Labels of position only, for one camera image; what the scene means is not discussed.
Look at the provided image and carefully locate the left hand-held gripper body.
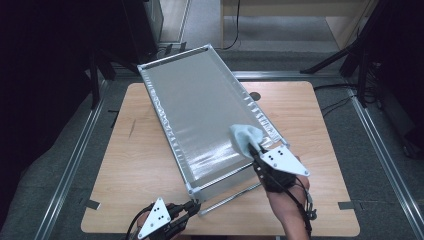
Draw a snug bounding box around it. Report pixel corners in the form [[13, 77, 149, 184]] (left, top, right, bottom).
[[137, 197, 188, 240]]

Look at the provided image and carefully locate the black floor cable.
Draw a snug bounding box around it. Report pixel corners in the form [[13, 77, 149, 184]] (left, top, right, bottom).
[[221, 0, 242, 51], [313, 83, 359, 92], [321, 95, 356, 118]]

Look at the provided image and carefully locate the aluminium floor rail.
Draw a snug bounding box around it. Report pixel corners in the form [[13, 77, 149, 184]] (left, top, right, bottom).
[[34, 79, 109, 240], [348, 89, 424, 240]]

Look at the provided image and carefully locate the person's right hand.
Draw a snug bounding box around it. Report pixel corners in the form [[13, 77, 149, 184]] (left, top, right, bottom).
[[266, 174, 311, 210]]

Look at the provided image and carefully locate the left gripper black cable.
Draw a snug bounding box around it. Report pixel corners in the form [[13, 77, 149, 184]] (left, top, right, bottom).
[[124, 204, 155, 240]]

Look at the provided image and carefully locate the light blue cloth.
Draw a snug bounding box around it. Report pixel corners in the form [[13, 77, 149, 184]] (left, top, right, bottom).
[[229, 124, 265, 158]]

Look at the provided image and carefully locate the beige wooden desk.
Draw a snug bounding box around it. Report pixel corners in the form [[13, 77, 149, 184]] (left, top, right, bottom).
[[219, 0, 381, 51]]

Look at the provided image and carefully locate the black computer tower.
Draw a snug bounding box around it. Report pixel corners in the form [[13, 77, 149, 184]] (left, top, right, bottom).
[[121, 0, 165, 65]]

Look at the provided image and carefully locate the person's left hand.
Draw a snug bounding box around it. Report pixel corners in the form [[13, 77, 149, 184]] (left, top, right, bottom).
[[136, 209, 156, 235]]

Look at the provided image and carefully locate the black curtain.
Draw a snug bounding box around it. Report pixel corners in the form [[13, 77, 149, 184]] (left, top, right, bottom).
[[0, 0, 101, 229]]

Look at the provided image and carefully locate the silver metal-frame shelf rack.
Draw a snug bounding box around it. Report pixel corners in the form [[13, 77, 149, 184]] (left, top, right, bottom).
[[137, 43, 290, 217]]

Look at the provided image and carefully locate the black tripod stand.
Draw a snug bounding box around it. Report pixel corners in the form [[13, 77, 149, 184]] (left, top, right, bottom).
[[87, 49, 154, 110], [299, 0, 383, 108]]

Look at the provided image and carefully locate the grey table tape mark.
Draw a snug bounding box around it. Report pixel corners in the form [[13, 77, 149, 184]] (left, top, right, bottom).
[[337, 200, 356, 211], [84, 198, 101, 211]]

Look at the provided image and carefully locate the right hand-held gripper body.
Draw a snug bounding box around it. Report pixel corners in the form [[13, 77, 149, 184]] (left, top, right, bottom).
[[252, 144, 311, 193]]

